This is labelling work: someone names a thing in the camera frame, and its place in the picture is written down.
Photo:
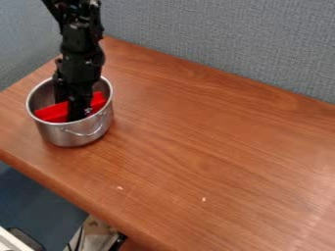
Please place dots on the black white floor object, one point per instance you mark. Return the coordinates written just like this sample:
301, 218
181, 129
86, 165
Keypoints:
15, 240

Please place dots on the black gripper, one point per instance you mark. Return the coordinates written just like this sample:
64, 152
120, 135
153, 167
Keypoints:
78, 72

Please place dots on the stainless steel pot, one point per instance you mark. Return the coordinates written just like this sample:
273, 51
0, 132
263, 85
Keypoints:
82, 132

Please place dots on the red plastic block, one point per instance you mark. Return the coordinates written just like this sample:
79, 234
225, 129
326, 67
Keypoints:
58, 113

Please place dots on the table leg frame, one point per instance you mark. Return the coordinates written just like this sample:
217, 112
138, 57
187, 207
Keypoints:
95, 236

